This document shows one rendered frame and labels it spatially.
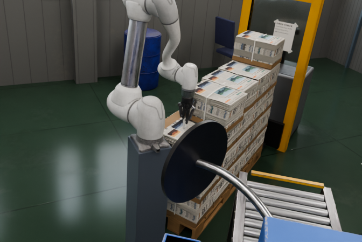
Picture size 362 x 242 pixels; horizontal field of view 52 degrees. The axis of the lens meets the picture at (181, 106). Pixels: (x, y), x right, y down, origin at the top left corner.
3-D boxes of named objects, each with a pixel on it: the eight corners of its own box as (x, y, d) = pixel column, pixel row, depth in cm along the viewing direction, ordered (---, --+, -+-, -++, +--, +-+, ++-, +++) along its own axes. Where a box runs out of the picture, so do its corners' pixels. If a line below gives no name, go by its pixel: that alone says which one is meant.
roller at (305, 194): (243, 189, 223) (244, 181, 225) (324, 205, 216) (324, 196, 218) (244, 186, 218) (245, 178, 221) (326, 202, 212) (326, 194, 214)
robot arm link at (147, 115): (151, 144, 200) (152, 108, 191) (127, 131, 210) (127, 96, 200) (169, 133, 212) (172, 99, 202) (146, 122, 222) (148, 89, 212)
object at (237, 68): (217, 68, 315) (217, 67, 314) (232, 61, 336) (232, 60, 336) (258, 80, 298) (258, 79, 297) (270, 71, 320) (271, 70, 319)
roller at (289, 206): (243, 198, 214) (244, 191, 211) (326, 214, 207) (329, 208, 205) (242, 204, 209) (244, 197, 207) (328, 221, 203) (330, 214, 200)
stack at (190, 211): (152, 221, 294) (157, 131, 257) (216, 156, 385) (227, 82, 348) (194, 243, 277) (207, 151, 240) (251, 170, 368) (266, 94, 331)
